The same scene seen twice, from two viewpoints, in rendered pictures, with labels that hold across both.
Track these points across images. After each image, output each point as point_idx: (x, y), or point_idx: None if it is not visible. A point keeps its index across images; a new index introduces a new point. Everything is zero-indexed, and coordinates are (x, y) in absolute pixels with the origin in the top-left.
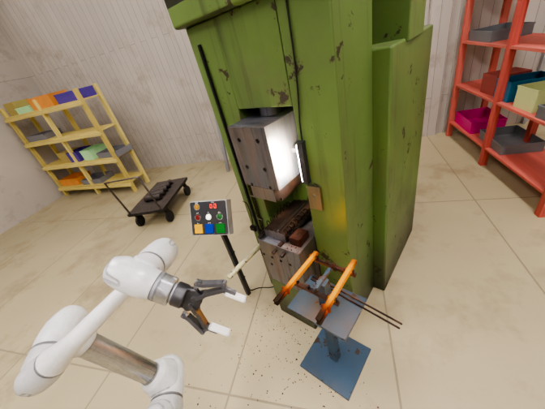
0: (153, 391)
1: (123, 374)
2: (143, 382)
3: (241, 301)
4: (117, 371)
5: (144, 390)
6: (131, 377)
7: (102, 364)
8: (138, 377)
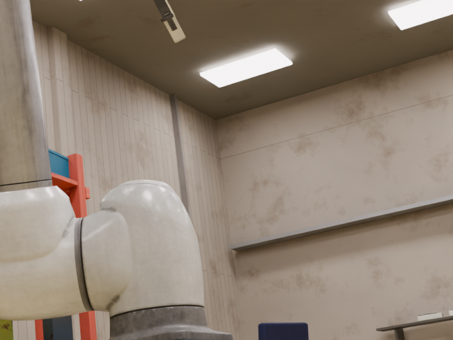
0: (71, 205)
1: (40, 96)
2: (48, 168)
3: (173, 13)
4: (37, 72)
5: (55, 196)
6: (43, 125)
7: (32, 23)
8: (46, 139)
